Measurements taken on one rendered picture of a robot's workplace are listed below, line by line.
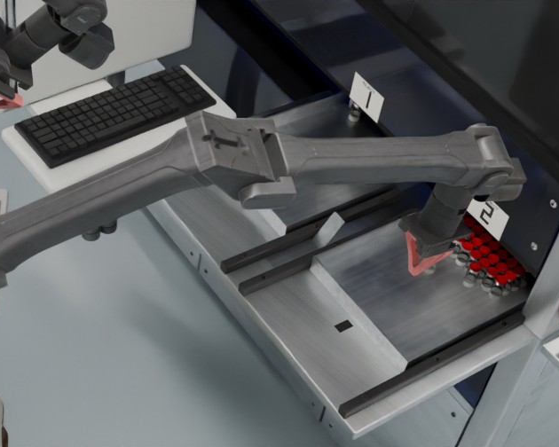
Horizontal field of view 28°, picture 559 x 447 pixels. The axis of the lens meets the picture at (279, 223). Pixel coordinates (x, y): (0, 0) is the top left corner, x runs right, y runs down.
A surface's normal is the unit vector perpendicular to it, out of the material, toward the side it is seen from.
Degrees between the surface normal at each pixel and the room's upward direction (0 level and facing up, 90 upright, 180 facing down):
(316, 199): 0
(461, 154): 21
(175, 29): 90
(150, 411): 0
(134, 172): 39
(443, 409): 90
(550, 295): 90
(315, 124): 0
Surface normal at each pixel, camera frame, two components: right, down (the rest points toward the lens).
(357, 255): 0.14, -0.69
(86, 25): 0.19, 0.82
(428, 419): -0.80, 0.33
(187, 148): -0.34, -0.29
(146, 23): 0.62, 0.62
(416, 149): 0.42, -0.47
